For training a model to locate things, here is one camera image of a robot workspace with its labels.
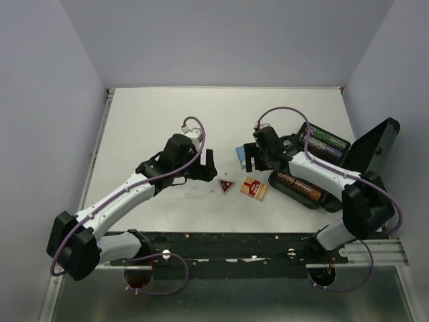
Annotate triangular all in button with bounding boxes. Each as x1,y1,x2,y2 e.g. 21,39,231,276
217,178,235,195

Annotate blue playing card deck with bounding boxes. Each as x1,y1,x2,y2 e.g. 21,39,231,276
235,146,246,168

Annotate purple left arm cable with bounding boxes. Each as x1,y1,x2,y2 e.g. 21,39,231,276
50,116,207,296

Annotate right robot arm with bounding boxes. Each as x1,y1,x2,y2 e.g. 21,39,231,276
243,126,395,263

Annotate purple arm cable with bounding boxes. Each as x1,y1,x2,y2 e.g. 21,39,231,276
50,116,207,296
257,106,403,292

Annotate black poker set case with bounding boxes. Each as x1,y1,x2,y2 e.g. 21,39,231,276
267,117,401,213

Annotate brown orange chip roll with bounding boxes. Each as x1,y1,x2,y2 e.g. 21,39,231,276
294,179,323,202

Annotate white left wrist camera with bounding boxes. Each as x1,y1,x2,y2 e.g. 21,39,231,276
182,125,203,150

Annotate purple white chip roll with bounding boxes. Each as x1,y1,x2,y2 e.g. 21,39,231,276
308,136,343,160

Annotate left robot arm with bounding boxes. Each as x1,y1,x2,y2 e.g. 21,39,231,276
46,128,217,281

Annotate orange black chip roll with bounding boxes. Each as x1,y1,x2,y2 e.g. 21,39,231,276
276,172,296,189

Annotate green purple chip roll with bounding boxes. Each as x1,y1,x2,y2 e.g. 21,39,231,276
306,126,347,150

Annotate aluminium frame rail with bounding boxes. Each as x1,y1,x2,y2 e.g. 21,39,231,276
53,238,410,269

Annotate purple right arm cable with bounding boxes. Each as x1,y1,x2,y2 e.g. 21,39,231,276
257,106,403,292

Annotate red Texas Hold'em card deck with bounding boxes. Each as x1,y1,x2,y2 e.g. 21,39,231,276
240,176,268,201

